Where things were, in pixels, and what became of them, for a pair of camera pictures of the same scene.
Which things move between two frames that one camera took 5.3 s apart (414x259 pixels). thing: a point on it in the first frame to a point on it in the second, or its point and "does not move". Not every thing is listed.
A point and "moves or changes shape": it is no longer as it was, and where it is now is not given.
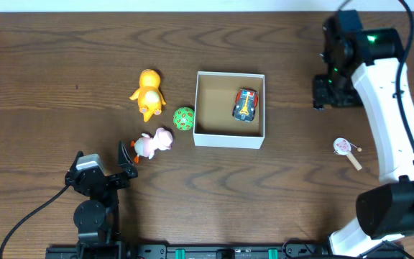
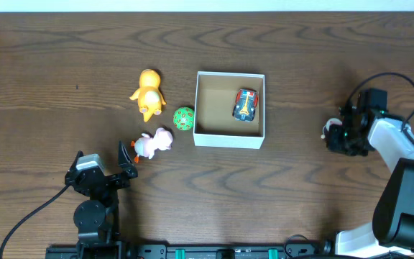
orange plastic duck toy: [149, 96] does not move
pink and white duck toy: [146, 145] does not move
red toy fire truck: [245, 104] does not move
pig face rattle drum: [342, 146] moves or changes shape
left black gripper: [103, 180] does not move
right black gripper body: [336, 92] to [354, 144]
